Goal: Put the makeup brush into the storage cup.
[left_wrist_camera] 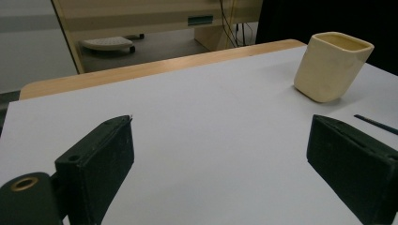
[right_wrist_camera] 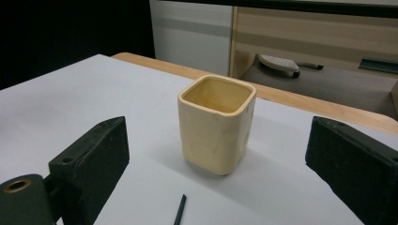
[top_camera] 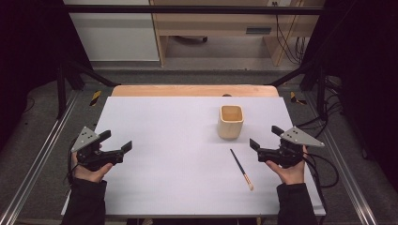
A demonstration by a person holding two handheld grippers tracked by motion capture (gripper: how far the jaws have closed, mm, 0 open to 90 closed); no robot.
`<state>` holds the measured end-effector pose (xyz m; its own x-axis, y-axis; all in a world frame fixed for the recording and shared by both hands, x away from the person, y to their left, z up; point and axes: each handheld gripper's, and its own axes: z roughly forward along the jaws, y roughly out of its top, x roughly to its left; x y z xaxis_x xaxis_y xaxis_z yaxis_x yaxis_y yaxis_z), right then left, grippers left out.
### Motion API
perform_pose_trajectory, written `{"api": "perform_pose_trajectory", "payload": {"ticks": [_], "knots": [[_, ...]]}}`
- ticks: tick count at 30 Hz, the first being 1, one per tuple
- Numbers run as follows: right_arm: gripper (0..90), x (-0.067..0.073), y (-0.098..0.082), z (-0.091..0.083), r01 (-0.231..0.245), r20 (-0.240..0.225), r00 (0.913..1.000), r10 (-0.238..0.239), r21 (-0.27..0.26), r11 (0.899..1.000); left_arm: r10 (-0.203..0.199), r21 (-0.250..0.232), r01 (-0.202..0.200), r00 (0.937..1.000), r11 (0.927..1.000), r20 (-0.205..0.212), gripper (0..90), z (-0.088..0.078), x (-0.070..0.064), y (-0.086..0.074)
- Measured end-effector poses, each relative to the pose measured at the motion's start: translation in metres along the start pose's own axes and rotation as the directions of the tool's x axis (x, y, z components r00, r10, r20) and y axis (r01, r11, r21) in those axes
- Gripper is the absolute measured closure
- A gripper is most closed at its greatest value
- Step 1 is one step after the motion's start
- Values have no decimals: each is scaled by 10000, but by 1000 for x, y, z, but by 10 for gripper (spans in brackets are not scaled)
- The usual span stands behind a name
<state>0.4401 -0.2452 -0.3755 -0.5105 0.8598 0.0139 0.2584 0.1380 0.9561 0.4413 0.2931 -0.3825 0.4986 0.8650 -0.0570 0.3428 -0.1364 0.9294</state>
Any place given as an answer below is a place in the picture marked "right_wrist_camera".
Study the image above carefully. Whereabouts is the office chair base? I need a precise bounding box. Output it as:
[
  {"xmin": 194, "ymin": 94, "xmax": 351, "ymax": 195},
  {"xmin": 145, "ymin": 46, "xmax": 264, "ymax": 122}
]
[{"xmin": 256, "ymin": 53, "xmax": 325, "ymax": 79}]

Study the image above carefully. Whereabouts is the wooden table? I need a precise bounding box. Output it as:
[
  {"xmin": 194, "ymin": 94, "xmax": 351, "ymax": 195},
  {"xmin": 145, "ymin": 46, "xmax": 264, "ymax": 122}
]
[{"xmin": 111, "ymin": 52, "xmax": 398, "ymax": 136}]

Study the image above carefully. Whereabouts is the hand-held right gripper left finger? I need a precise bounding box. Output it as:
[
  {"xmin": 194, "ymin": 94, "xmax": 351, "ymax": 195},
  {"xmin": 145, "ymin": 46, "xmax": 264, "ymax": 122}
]
[{"xmin": 48, "ymin": 116, "xmax": 130, "ymax": 225}]

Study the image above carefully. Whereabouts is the brown stick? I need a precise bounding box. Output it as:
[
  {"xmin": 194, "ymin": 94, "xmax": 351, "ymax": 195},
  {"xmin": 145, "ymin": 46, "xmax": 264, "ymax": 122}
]
[{"xmin": 173, "ymin": 194, "xmax": 188, "ymax": 225}]

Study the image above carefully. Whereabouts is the white table board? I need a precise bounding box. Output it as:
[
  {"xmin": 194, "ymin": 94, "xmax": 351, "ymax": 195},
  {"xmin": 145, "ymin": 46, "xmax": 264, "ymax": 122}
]
[{"xmin": 0, "ymin": 53, "xmax": 398, "ymax": 225}]

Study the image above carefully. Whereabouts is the black frame crossbar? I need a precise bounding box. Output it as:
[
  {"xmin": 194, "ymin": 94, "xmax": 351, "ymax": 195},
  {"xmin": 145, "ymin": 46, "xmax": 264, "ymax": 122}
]
[{"xmin": 175, "ymin": 0, "xmax": 398, "ymax": 19}]

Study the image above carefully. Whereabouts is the wooden desk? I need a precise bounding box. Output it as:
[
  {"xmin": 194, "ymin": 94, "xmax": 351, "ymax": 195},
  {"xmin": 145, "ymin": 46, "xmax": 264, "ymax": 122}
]
[{"xmin": 229, "ymin": 5, "xmax": 398, "ymax": 120}]

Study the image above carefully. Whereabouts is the black curtain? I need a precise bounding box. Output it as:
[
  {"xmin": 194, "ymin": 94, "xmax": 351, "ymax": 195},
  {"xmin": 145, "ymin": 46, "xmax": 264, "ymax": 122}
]
[{"xmin": 0, "ymin": 0, "xmax": 156, "ymax": 91}]

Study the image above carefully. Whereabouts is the grey drawer handle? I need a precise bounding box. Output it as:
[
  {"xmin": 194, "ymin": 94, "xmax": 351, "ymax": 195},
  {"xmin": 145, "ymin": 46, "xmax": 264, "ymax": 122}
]
[{"xmin": 358, "ymin": 57, "xmax": 398, "ymax": 75}]

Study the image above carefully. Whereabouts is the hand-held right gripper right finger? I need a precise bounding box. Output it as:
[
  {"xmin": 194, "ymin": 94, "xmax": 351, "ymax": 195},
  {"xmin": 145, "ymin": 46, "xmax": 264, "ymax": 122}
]
[{"xmin": 305, "ymin": 115, "xmax": 398, "ymax": 225}]

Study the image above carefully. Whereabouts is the white cabinet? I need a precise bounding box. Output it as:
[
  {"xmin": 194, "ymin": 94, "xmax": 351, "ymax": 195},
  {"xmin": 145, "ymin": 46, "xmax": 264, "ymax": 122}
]
[{"xmin": 149, "ymin": 0, "xmax": 235, "ymax": 77}]

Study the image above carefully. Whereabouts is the cream square ceramic cup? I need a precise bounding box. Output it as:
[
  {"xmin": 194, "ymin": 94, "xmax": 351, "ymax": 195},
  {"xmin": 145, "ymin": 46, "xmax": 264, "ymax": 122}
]
[{"xmin": 177, "ymin": 74, "xmax": 257, "ymax": 176}]

